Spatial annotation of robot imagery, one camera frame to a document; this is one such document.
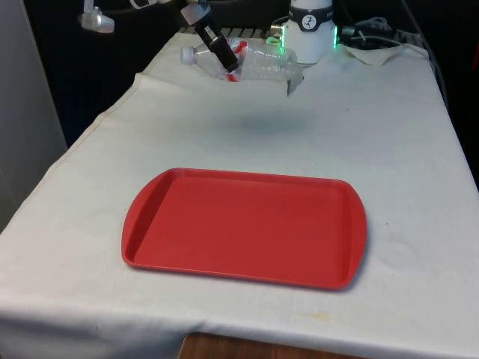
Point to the red plastic tray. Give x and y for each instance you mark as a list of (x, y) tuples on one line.
[(247, 228)]

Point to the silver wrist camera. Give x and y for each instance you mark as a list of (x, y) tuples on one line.
[(194, 13)]

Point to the pale locker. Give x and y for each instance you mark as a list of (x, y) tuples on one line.
[(22, 97)]

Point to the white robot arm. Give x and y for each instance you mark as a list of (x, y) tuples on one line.
[(310, 45)]

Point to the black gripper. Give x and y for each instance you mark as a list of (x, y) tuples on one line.
[(208, 34)]

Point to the clear plastic bottle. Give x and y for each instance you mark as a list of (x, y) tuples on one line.
[(269, 63)]

